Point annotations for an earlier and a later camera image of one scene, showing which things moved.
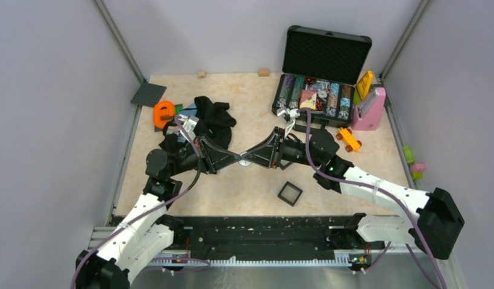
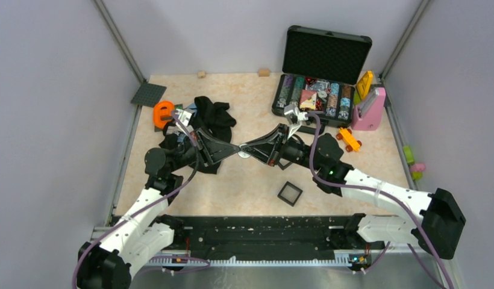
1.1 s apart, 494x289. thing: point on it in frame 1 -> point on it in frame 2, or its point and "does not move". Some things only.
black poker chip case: x=320 y=70 does not move
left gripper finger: x=222 y=163 -> x=220 y=156
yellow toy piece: x=364 y=84 does not move
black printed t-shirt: x=215 y=121 does not move
